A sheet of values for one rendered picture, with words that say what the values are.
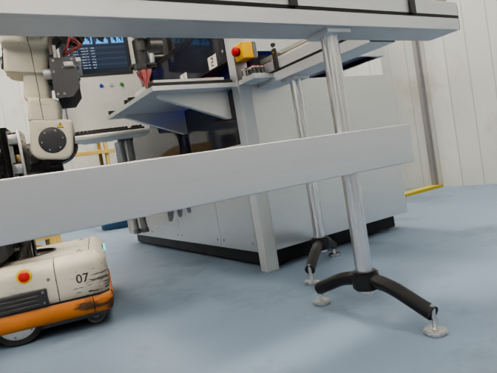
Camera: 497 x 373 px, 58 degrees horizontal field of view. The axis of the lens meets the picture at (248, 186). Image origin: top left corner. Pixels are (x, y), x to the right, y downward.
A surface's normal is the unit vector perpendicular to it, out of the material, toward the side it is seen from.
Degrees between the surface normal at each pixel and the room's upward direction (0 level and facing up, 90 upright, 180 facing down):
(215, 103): 90
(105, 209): 90
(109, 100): 90
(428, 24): 90
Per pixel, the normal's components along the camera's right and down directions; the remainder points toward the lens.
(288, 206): 0.53, -0.04
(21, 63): 0.33, 0.00
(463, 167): -0.82, 0.16
